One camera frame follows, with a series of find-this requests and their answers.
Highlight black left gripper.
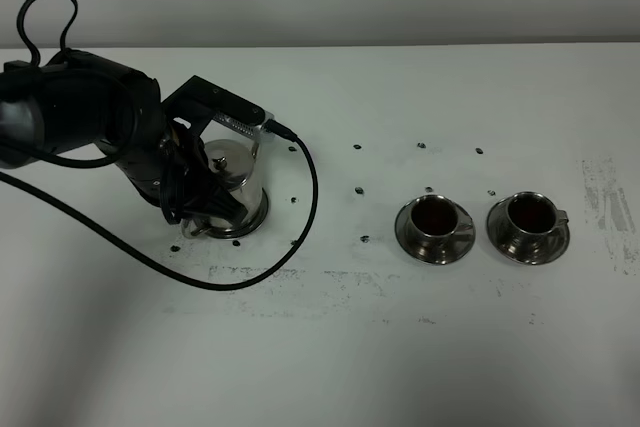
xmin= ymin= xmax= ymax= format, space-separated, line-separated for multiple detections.
xmin=89 ymin=49 xmax=247 ymax=228

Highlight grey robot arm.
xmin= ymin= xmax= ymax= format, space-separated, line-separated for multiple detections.
xmin=1 ymin=49 xmax=265 ymax=225

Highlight stainless steel teapot coaster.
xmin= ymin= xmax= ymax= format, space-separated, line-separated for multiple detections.
xmin=204 ymin=189 xmax=269 ymax=240

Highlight left stainless steel teacup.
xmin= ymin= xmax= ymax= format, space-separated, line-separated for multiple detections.
xmin=405 ymin=195 xmax=474 ymax=254

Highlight stainless steel teacup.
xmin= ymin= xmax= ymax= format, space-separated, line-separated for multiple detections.
xmin=504 ymin=192 xmax=570 ymax=262
xmin=405 ymin=195 xmax=474 ymax=254

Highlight left stainless steel saucer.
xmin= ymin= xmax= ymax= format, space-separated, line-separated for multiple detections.
xmin=394 ymin=195 xmax=477 ymax=266

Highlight stainless steel saucer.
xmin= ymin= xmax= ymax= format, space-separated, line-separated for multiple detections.
xmin=486 ymin=191 xmax=570 ymax=265
xmin=394 ymin=195 xmax=477 ymax=266

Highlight right stainless steel saucer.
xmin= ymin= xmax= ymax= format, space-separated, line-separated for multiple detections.
xmin=486 ymin=191 xmax=570 ymax=265

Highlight right stainless steel teacup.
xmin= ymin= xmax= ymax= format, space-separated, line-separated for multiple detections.
xmin=504 ymin=192 xmax=570 ymax=262

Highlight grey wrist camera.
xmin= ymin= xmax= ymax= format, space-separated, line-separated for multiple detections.
xmin=162 ymin=76 xmax=274 ymax=141

